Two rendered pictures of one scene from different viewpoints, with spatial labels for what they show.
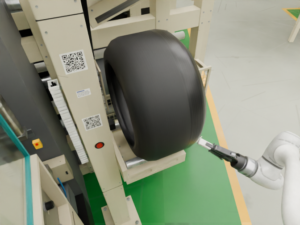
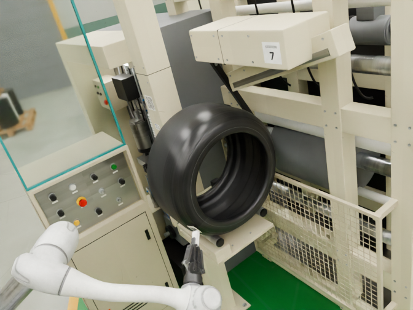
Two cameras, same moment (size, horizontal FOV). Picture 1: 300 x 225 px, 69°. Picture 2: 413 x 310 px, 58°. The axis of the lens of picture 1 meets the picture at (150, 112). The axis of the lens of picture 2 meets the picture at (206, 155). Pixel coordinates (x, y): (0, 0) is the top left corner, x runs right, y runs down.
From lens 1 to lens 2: 1.66 m
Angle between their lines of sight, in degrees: 67
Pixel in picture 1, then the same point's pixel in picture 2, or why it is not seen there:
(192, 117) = (163, 184)
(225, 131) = not seen: outside the picture
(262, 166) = not seen: hidden behind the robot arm
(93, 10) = (230, 75)
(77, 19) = (146, 78)
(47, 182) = (132, 171)
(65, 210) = (139, 203)
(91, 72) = (157, 115)
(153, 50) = (184, 118)
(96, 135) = not seen: hidden behind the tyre
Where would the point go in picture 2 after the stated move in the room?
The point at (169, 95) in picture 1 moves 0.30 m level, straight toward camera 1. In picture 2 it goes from (159, 153) to (91, 170)
